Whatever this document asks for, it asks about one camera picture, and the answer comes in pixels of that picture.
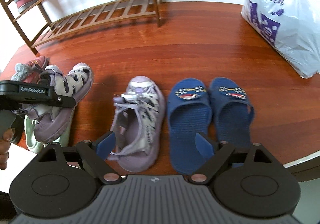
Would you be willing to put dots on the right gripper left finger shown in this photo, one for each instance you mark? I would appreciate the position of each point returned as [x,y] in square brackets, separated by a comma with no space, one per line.
[90,156]

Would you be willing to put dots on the blue slipper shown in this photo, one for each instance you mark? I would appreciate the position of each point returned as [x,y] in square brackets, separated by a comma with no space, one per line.
[188,112]
[232,112]

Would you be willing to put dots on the person's left hand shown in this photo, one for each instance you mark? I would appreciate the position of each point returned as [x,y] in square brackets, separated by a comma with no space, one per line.
[5,144]

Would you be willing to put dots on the purple sneaker on table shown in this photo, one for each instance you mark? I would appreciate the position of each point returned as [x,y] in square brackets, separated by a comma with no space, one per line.
[137,123]

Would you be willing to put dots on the mint green clog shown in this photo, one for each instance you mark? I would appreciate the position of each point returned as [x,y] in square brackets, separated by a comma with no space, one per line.
[33,145]

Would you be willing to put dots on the blue slipper right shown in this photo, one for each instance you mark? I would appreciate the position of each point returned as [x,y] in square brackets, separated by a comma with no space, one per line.
[232,112]

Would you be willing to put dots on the purple sneaker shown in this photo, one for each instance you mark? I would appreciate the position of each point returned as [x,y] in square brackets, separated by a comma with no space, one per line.
[68,90]
[137,123]

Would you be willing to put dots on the wooden shoe rack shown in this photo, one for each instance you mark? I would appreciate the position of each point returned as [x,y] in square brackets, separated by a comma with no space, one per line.
[102,14]

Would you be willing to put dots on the white purple plastic bag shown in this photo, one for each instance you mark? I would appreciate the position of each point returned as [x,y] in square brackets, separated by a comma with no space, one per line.
[291,27]

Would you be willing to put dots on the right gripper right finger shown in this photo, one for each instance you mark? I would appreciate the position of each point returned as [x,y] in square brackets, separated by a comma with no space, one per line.
[219,158]

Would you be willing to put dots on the blue slipper left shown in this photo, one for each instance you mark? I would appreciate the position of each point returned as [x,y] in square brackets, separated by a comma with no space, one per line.
[188,112]

